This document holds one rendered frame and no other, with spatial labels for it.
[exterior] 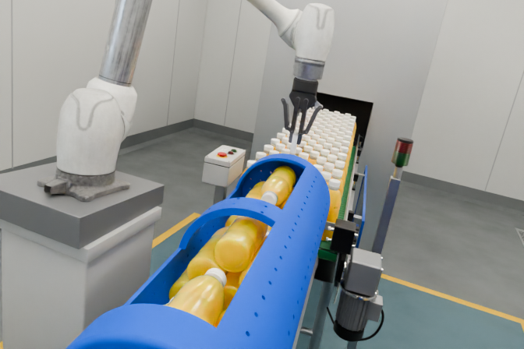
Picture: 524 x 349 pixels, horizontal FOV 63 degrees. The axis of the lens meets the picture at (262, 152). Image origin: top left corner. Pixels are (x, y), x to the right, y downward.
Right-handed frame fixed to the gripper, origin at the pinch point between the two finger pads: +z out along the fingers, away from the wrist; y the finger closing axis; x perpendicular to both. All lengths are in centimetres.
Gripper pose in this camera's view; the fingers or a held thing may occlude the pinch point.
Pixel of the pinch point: (294, 143)
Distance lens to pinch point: 134.2
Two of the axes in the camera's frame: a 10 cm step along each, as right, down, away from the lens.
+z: -1.6, 9.5, 2.8
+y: -9.6, -2.2, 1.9
